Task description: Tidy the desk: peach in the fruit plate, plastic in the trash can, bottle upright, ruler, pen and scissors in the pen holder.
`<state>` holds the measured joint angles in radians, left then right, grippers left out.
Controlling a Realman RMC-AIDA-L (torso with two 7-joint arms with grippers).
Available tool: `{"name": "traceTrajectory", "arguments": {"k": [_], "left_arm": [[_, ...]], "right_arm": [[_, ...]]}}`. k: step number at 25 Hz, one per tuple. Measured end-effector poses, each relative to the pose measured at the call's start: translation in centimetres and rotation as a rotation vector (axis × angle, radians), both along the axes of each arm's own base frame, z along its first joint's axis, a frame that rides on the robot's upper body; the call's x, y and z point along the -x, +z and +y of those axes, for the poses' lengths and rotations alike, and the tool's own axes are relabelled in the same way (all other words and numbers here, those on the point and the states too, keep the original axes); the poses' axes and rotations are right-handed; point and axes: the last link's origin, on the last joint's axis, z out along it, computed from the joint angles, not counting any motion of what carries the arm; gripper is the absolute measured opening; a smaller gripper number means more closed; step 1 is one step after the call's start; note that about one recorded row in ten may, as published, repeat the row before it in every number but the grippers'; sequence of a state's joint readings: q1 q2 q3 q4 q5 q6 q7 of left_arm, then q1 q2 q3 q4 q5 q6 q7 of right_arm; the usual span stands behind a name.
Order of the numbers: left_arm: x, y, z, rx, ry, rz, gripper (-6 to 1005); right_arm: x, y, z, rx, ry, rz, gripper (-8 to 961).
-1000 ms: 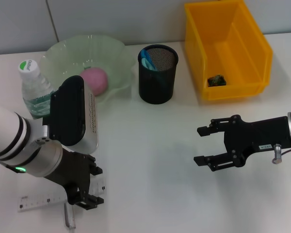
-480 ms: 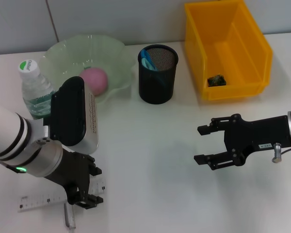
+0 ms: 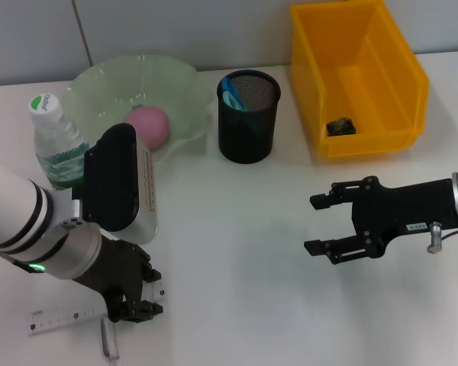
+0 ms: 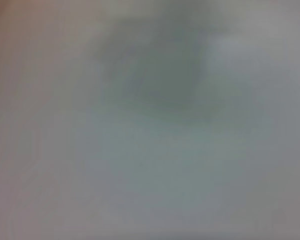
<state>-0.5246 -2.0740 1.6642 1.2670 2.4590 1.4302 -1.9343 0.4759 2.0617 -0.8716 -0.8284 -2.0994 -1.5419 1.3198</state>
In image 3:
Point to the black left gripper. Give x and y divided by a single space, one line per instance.
114 267

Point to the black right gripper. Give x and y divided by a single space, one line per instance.
404 209

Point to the transparent plastic ruler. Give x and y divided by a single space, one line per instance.
61 318

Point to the green plastic wrapper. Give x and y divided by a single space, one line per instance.
341 126

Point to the blue plastic scissors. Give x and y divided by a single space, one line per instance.
231 95

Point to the pink peach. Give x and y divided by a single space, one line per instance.
152 122

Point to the clear green-label water bottle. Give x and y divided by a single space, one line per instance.
55 141

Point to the grey pen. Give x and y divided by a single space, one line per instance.
110 339

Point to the black mesh pen cup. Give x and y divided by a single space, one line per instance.
248 141

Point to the green glass fruit bowl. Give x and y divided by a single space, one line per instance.
99 87

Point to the yellow plastic storage bin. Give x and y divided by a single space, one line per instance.
366 95

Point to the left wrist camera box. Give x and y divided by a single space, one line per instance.
114 179

